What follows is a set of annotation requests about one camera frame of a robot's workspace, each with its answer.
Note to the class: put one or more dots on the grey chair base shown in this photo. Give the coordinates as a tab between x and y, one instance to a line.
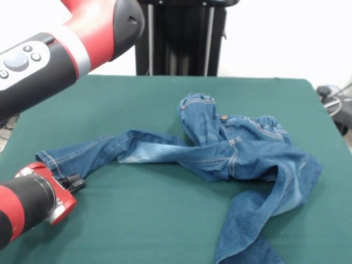
343	115

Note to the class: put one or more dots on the blue denim jeans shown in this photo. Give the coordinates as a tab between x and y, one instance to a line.
247	154

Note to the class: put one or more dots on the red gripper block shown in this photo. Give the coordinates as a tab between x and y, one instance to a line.
59	198

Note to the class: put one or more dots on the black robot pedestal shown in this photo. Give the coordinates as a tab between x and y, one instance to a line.
178	41

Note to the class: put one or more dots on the dark green table cloth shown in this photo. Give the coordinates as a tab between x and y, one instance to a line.
137	220

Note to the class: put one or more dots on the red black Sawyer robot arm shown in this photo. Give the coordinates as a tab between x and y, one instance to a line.
68	55

